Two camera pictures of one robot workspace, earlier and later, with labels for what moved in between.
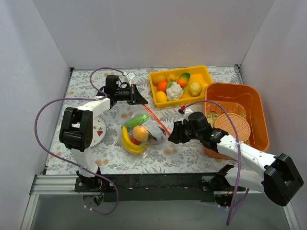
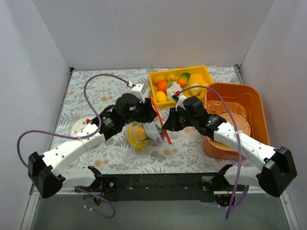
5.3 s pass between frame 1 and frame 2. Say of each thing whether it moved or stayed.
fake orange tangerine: stayed
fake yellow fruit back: stayed
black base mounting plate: stayed
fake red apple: moved
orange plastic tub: stayed
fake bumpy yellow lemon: stayed
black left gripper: moved
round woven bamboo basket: stayed
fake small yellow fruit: stayed
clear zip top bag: moved
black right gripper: moved
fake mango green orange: stayed
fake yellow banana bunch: moved
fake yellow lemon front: stayed
